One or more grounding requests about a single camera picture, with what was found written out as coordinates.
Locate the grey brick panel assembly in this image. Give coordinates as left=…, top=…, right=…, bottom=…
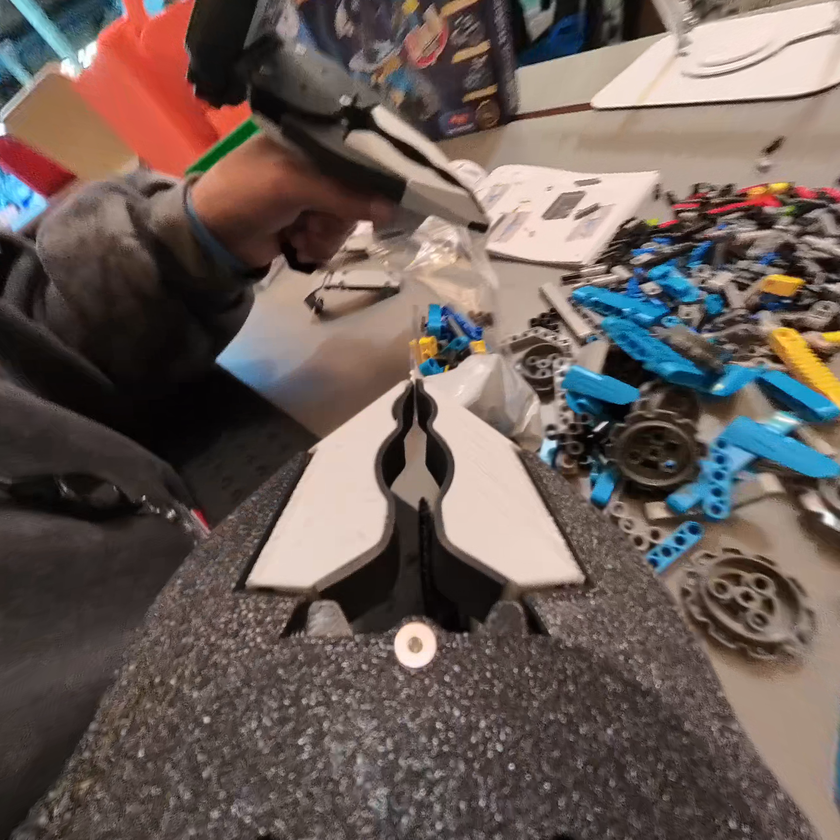
left=304, top=262, right=403, bottom=319

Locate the grey desk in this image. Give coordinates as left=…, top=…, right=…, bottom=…
left=217, top=26, right=840, bottom=834

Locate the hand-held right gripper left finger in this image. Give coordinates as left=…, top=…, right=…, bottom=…
left=245, top=381, right=416, bottom=621

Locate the dark brick wheel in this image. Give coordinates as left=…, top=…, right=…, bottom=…
left=609, top=399, right=708, bottom=490

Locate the pile of small brick parts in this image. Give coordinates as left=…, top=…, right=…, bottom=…
left=499, top=177, right=840, bottom=572

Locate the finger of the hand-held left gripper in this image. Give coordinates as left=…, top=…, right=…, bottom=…
left=343, top=130, right=491, bottom=232
left=369, top=105, right=490, bottom=212

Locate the cluster of blue yellow bricks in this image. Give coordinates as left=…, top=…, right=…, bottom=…
left=409, top=303, right=490, bottom=378

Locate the dark blue toy box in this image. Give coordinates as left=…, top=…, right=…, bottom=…
left=289, top=0, right=521, bottom=140

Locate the green plastic bin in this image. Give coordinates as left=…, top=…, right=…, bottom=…
left=185, top=118, right=260, bottom=177

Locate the person's left hand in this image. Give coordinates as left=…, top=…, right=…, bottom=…
left=190, top=134, right=408, bottom=277

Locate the black perforated panel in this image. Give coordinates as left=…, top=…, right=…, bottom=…
left=177, top=367, right=322, bottom=526

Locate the orange plastic bin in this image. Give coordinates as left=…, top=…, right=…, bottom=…
left=72, top=0, right=253, bottom=178

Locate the open instruction booklet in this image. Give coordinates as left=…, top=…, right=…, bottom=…
left=472, top=164, right=660, bottom=266

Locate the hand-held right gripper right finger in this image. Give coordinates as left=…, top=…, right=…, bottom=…
left=415, top=379, right=586, bottom=621

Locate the clear bag with white label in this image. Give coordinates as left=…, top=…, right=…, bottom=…
left=367, top=213, right=546, bottom=454

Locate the person's left forearm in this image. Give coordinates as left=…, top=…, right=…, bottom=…
left=36, top=171, right=257, bottom=368

